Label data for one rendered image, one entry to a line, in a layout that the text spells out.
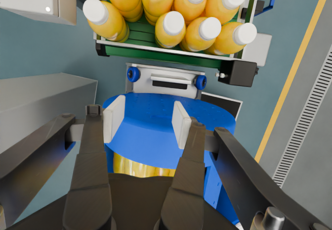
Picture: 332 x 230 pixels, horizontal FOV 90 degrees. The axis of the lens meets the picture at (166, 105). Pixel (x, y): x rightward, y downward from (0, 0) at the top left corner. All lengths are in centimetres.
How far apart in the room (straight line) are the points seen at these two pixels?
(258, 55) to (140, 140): 56
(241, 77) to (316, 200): 241
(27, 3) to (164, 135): 34
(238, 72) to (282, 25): 136
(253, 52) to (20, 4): 64
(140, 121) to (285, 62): 171
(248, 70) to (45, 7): 48
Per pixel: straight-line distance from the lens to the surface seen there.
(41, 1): 42
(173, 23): 35
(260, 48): 71
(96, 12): 37
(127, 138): 27
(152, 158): 26
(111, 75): 150
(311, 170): 249
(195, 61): 57
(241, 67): 51
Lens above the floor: 145
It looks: 75 degrees down
